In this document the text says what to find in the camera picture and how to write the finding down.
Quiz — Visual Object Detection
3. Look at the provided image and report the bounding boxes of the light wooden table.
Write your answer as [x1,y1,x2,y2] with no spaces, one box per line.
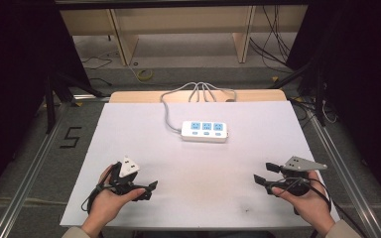
[108,88,288,104]

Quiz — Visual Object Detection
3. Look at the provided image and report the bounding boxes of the black metal stand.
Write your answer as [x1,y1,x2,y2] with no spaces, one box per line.
[44,69,104,135]
[270,58,329,127]

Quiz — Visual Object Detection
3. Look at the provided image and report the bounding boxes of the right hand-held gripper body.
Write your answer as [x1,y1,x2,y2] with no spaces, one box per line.
[278,156,328,197]

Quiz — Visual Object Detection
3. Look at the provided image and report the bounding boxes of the person's right hand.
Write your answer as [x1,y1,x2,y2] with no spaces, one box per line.
[271,171,337,234]

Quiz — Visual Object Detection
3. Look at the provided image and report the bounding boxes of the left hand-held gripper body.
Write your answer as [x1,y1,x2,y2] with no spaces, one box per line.
[108,156,142,196]

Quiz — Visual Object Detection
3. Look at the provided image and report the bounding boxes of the grey power strip cable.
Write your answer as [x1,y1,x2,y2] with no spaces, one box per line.
[160,81,238,135]

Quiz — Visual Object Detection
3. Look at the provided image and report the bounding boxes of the person's left hand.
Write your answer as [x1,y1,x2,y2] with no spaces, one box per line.
[80,164,147,233]

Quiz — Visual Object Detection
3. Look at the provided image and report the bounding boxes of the dark curtain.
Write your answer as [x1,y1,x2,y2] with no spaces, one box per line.
[0,0,92,207]
[286,0,381,202]

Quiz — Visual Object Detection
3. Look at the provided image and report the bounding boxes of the white floor cable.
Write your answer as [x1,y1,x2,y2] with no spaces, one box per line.
[321,98,339,124]

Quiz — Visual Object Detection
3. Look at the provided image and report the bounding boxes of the metal floor rail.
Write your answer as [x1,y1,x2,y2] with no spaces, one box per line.
[306,104,381,238]
[0,98,69,238]

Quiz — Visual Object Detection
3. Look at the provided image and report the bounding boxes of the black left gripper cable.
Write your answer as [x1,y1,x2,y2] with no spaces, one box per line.
[80,182,115,213]

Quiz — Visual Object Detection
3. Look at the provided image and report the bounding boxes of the bundle of black floor cables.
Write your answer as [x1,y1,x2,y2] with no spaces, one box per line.
[248,4,300,74]

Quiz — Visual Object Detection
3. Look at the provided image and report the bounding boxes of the white power strip blue sockets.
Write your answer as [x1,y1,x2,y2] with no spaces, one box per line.
[181,120,230,144]

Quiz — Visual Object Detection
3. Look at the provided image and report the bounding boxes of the yellow tape roll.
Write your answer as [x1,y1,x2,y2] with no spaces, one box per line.
[136,67,154,82]

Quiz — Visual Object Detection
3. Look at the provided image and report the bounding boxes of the thin black floor cable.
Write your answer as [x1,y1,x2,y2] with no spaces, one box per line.
[80,55,113,71]

